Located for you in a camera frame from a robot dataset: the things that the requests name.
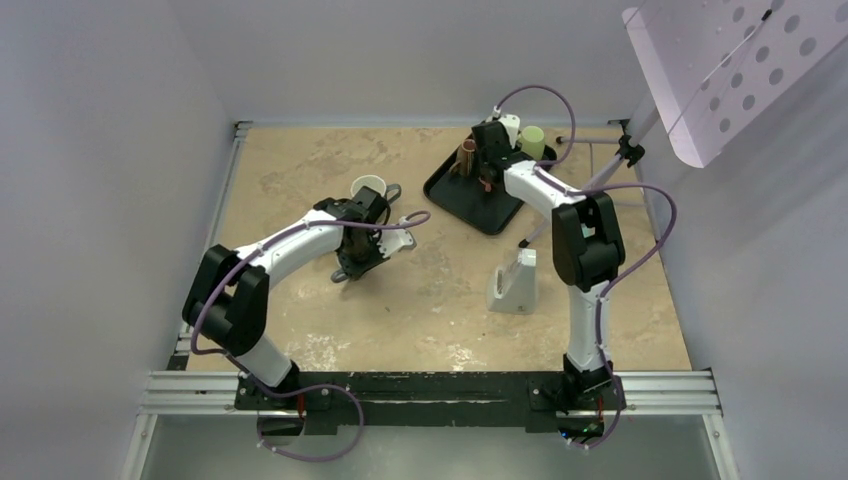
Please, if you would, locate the green mug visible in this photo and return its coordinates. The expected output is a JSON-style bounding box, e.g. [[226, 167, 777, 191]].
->
[[518, 125, 546, 161]]

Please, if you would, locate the brown ribbed mug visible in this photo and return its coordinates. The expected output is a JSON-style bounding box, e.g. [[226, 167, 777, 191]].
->
[[449, 138, 478, 177]]

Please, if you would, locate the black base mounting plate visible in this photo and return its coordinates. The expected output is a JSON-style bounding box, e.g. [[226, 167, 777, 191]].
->
[[234, 371, 624, 437]]

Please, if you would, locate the small blue-grey mug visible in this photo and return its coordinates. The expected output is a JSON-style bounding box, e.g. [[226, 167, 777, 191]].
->
[[330, 269, 351, 284]]

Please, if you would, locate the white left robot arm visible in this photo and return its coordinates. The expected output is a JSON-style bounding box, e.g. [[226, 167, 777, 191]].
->
[[181, 187, 391, 409]]

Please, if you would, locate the music stand tripod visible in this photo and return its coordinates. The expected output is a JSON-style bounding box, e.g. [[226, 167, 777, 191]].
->
[[517, 115, 664, 250]]

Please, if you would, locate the black plastic tray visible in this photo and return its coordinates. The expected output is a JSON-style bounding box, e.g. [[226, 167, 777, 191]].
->
[[423, 149, 567, 235]]

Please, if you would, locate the white metronome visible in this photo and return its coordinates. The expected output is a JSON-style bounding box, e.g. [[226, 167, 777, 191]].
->
[[486, 248, 539, 315]]

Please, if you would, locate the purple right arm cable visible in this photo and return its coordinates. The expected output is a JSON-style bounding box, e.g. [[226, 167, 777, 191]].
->
[[493, 84, 679, 452]]

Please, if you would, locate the aluminium frame rail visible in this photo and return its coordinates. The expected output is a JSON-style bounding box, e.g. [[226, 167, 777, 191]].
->
[[120, 371, 739, 479]]

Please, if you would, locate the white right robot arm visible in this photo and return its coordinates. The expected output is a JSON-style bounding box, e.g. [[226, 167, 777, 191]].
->
[[471, 121, 626, 407]]

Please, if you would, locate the grey-blue ceramic mug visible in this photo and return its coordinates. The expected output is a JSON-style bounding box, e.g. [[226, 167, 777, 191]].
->
[[350, 174, 402, 204]]

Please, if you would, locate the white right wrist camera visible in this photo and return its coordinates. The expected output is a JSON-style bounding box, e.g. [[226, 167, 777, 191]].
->
[[492, 114, 521, 149]]

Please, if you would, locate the perforated music stand desk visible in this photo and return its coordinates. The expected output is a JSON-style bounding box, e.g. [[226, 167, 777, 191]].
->
[[621, 0, 847, 168]]

